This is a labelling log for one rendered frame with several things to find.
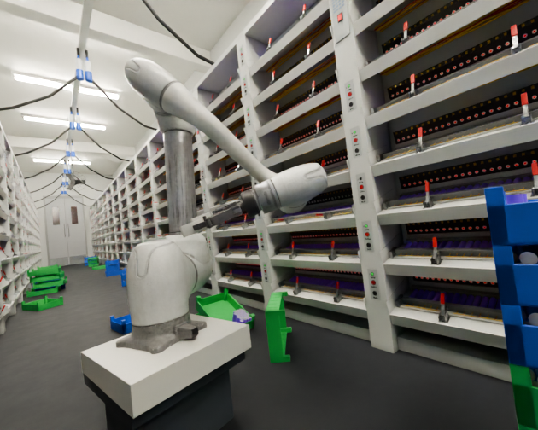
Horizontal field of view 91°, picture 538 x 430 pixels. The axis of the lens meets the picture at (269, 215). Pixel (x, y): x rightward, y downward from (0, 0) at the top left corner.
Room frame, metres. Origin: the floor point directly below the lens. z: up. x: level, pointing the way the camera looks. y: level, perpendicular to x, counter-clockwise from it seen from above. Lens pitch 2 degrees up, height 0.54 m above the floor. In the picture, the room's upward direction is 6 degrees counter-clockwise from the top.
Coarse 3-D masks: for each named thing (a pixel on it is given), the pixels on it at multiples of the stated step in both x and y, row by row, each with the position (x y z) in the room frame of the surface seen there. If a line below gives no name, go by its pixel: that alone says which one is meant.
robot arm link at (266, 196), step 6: (270, 180) 0.74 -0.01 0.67; (258, 186) 0.73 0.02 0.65; (264, 186) 0.73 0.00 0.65; (270, 186) 0.72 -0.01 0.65; (258, 192) 0.72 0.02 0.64; (264, 192) 0.72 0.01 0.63; (270, 192) 0.72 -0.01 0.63; (258, 198) 0.72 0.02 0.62; (264, 198) 0.72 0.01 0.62; (270, 198) 0.72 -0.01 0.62; (276, 198) 0.72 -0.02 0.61; (258, 204) 0.73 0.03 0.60; (264, 204) 0.72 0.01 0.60; (270, 204) 0.73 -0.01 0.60; (276, 204) 0.73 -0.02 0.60; (264, 210) 0.74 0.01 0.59; (270, 210) 0.74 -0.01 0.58
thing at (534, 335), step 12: (504, 312) 0.37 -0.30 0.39; (516, 312) 0.36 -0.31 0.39; (504, 324) 0.37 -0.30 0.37; (516, 324) 0.36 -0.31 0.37; (516, 336) 0.36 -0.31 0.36; (528, 336) 0.35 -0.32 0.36; (516, 348) 0.36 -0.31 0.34; (528, 348) 0.35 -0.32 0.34; (516, 360) 0.36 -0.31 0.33; (528, 360) 0.35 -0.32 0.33
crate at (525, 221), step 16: (496, 192) 0.36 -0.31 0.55; (496, 208) 0.36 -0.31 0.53; (512, 208) 0.35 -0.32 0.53; (528, 208) 0.34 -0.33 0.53; (496, 224) 0.36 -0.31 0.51; (512, 224) 0.35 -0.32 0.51; (528, 224) 0.34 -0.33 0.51; (496, 240) 0.36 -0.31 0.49; (512, 240) 0.35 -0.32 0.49; (528, 240) 0.34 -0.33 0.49
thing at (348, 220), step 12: (324, 204) 1.44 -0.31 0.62; (276, 216) 1.63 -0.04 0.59; (336, 216) 1.22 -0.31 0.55; (348, 216) 1.15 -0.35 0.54; (276, 228) 1.51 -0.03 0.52; (288, 228) 1.44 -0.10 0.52; (300, 228) 1.37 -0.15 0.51; (312, 228) 1.31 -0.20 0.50; (324, 228) 1.25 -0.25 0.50; (336, 228) 1.20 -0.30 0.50
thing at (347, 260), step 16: (288, 240) 1.68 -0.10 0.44; (304, 240) 1.58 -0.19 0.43; (320, 240) 1.49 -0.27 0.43; (336, 240) 1.40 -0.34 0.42; (272, 256) 1.59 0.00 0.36; (288, 256) 1.50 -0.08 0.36; (304, 256) 1.41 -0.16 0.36; (320, 256) 1.33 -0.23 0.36; (336, 256) 1.25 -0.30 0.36; (352, 256) 1.19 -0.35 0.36
